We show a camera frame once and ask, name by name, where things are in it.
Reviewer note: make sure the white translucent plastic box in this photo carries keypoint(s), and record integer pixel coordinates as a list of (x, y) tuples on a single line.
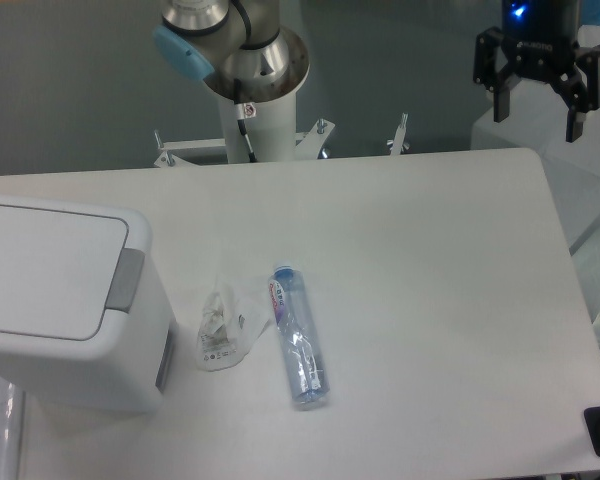
[(537, 121)]

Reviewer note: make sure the clear plastic water bottle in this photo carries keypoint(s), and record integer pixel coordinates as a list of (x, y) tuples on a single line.
[(301, 350)]

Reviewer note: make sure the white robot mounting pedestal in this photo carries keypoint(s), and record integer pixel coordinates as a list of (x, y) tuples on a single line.
[(251, 132)]

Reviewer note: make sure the white push-lid trash can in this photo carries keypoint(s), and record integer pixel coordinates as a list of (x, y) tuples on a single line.
[(84, 317)]

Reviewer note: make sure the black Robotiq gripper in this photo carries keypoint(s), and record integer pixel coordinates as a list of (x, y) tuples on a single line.
[(538, 41)]

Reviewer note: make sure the metal table clamp screw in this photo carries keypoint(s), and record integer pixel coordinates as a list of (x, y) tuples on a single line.
[(398, 144)]

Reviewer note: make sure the crumpled clear plastic wrapper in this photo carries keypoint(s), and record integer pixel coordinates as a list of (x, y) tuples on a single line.
[(234, 316)]

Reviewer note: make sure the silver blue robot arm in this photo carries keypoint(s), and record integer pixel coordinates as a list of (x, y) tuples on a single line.
[(242, 43)]

